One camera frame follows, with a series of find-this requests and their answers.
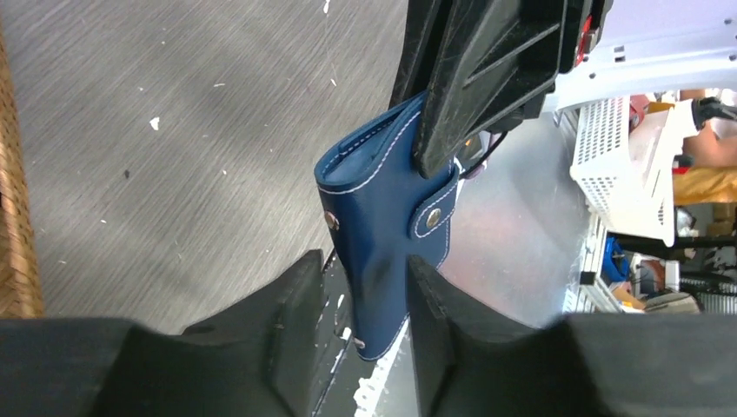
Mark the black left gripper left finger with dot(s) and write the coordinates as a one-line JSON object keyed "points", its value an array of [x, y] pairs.
{"points": [[255, 358]]}

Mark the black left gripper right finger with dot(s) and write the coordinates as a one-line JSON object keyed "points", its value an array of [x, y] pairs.
{"points": [[471, 360]]}

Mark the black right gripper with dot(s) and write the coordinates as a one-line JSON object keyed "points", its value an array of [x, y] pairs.
{"points": [[496, 58]]}

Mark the blue leather card holder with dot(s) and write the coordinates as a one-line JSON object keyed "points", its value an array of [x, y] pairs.
{"points": [[380, 210]]}

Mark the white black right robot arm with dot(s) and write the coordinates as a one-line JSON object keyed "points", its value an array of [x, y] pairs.
{"points": [[647, 46]]}

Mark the white perforated plastic basket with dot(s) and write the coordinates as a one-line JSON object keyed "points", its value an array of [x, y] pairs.
{"points": [[626, 174]]}

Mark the woven divided basket tray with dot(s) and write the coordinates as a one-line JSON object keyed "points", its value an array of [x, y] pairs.
{"points": [[21, 293]]}

